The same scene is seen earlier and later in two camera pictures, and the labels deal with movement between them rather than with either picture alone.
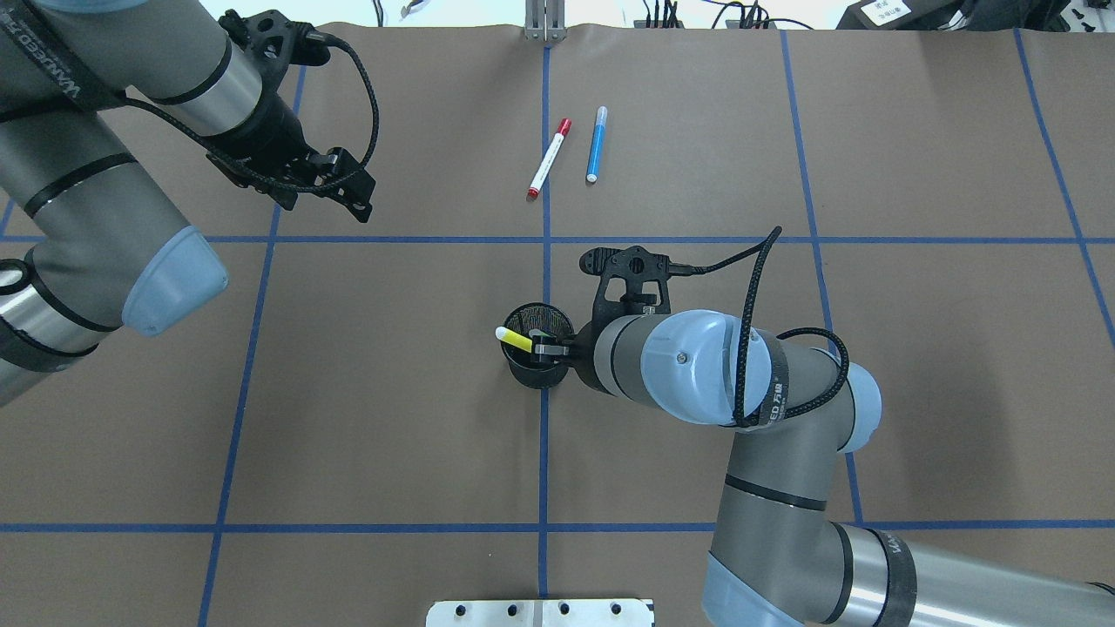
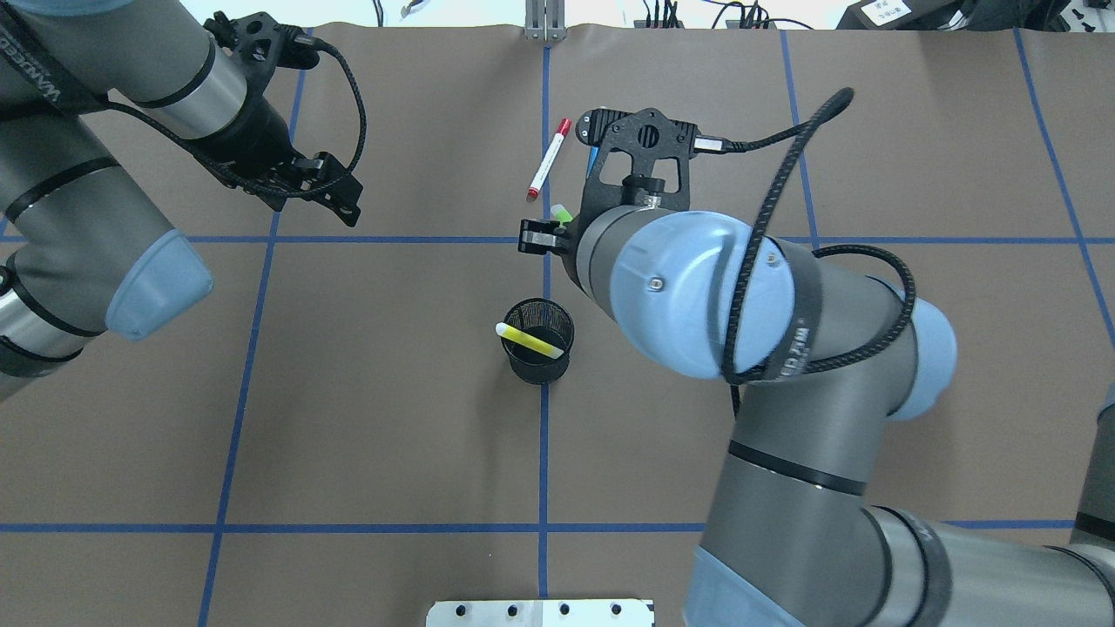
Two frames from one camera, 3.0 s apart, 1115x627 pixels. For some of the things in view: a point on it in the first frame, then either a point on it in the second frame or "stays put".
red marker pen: [564, 128] stays put
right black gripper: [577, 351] -> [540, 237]
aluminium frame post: [544, 20] stays put
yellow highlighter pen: [514, 339] stays put
